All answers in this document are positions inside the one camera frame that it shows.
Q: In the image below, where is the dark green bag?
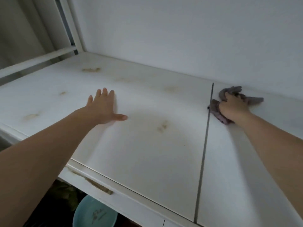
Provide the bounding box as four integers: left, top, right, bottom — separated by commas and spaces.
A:
28, 179, 80, 227

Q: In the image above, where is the grey cleaning cloth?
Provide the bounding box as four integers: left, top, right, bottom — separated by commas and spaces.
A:
208, 86, 264, 125

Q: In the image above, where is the white window frame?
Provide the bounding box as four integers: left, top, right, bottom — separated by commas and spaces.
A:
0, 0, 86, 86

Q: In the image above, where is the teal plastic basin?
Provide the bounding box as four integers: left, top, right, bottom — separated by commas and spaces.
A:
72, 195, 118, 227

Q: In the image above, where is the person's right forearm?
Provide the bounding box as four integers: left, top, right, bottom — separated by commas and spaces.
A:
234, 112, 303, 221

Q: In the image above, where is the beige curtain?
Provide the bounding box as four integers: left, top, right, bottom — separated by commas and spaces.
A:
0, 0, 71, 69

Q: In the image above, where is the white cabinet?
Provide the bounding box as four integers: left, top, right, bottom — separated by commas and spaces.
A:
0, 52, 303, 227

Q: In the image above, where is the person's left hand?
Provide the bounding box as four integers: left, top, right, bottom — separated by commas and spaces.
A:
86, 87, 129, 126

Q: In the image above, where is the person's left forearm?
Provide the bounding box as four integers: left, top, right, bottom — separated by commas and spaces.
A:
0, 108, 100, 227

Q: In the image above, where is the person's right hand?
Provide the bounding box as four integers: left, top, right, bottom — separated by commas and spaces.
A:
218, 92, 252, 124

